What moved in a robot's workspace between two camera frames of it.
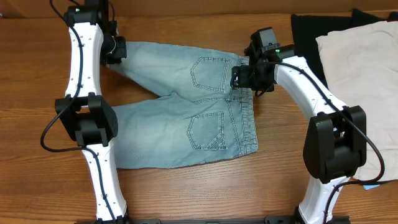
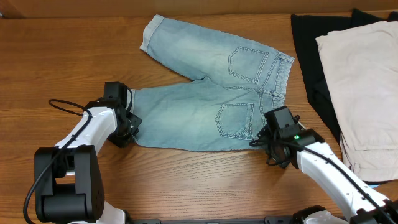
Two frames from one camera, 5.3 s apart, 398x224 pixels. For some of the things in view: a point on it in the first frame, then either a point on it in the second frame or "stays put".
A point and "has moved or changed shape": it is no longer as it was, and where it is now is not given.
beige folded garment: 361,63 stays put
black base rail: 344,219 stays put
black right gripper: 240,80 -> 283,160
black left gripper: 121,51 -> 122,140
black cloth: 306,28 stays put
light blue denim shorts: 200,117 has moved or changed shape
